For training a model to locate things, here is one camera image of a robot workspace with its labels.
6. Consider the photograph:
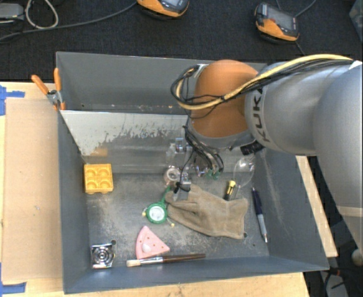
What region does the grey metal bin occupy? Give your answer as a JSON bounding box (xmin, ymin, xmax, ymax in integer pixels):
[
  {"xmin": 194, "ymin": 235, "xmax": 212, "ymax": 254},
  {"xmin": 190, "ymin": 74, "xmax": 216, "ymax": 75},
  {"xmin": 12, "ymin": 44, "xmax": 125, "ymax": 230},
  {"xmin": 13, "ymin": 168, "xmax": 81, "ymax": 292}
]
[{"xmin": 55, "ymin": 51, "xmax": 330, "ymax": 295}]

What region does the clear glass bulb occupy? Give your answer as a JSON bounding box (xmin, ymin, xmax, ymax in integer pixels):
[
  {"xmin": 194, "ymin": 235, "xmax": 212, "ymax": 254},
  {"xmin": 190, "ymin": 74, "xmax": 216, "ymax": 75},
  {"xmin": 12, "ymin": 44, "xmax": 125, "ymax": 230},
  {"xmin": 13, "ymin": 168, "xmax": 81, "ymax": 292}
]
[{"xmin": 232, "ymin": 155, "xmax": 257, "ymax": 189}]

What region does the yellow and black screwdriver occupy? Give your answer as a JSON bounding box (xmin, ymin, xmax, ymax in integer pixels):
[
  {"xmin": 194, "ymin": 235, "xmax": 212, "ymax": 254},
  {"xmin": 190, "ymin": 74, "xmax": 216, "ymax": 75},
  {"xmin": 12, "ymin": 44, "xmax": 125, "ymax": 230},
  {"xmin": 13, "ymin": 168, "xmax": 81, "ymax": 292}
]
[{"xmin": 224, "ymin": 179, "xmax": 241, "ymax": 202}]

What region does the tan leather glove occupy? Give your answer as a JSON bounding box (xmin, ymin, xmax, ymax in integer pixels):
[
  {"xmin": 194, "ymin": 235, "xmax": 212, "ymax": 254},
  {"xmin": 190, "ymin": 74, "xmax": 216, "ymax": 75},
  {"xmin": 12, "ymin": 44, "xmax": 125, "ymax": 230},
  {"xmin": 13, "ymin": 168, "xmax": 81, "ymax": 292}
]
[{"xmin": 164, "ymin": 183, "xmax": 250, "ymax": 240}]

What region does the green round toy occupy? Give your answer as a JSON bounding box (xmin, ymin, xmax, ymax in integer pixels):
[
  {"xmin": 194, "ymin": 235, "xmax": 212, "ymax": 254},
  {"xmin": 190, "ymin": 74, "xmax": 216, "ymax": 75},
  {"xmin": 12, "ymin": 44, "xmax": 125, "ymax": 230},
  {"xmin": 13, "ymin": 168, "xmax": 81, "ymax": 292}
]
[{"xmin": 142, "ymin": 186, "xmax": 175, "ymax": 228}]

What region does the brown handled paintbrush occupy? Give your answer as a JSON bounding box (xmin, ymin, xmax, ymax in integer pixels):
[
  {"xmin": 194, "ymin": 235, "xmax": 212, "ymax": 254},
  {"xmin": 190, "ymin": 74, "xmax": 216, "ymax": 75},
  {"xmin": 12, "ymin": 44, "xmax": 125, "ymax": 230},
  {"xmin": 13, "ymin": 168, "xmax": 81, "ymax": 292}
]
[{"xmin": 125, "ymin": 252, "xmax": 207, "ymax": 268}]

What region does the square metal drain cover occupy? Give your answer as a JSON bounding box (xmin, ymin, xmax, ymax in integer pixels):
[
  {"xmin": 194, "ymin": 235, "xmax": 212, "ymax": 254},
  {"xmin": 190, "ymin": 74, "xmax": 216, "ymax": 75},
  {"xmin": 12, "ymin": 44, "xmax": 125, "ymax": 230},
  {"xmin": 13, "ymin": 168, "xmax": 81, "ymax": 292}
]
[{"xmin": 89, "ymin": 243, "xmax": 116, "ymax": 270}]

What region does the yellow toy building block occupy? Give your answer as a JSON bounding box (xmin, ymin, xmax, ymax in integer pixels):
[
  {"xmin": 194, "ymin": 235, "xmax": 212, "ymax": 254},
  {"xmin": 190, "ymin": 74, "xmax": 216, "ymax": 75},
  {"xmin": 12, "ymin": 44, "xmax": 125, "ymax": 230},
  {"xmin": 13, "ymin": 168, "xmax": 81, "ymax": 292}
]
[{"xmin": 83, "ymin": 163, "xmax": 114, "ymax": 195}]

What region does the brown cardboard board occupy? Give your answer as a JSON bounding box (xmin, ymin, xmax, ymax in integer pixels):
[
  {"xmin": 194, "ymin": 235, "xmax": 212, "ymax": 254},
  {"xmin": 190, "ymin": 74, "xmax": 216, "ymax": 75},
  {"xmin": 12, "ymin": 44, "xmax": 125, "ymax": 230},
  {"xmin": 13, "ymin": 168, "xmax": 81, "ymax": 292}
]
[{"xmin": 0, "ymin": 97, "xmax": 65, "ymax": 287}]

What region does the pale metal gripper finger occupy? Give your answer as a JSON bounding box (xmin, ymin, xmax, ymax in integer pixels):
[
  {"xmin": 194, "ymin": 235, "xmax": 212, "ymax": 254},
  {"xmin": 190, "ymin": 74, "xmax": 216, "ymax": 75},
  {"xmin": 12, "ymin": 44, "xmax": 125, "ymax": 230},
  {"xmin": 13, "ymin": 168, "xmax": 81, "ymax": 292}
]
[
  {"xmin": 180, "ymin": 180, "xmax": 193, "ymax": 202},
  {"xmin": 172, "ymin": 172, "xmax": 186, "ymax": 202}
]

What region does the black cylinder on white bracket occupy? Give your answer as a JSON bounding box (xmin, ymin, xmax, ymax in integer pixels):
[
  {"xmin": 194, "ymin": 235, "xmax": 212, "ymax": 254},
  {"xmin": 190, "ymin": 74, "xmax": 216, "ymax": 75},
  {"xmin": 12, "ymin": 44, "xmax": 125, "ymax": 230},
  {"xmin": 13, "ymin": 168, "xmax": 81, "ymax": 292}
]
[{"xmin": 239, "ymin": 142, "xmax": 265, "ymax": 156}]

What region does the clear round tape roll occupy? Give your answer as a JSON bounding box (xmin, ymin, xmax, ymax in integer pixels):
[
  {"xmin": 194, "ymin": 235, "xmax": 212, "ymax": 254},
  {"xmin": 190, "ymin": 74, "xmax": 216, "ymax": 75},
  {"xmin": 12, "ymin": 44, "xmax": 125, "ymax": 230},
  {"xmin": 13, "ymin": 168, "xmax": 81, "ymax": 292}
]
[{"xmin": 164, "ymin": 166, "xmax": 182, "ymax": 186}]

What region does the pink toy cheese wedge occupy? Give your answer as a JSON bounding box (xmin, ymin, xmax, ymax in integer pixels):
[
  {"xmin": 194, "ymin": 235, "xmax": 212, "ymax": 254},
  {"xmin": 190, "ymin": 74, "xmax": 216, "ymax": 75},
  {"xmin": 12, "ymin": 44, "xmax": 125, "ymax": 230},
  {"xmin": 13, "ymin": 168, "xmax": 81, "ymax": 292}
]
[{"xmin": 134, "ymin": 225, "xmax": 171, "ymax": 260}]

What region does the blue and silver pen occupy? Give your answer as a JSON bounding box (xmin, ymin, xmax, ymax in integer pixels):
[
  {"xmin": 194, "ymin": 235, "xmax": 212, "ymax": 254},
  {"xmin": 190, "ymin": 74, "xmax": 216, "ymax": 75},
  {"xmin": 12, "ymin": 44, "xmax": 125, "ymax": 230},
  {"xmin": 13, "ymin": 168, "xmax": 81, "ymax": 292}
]
[{"xmin": 251, "ymin": 187, "xmax": 269, "ymax": 244}]

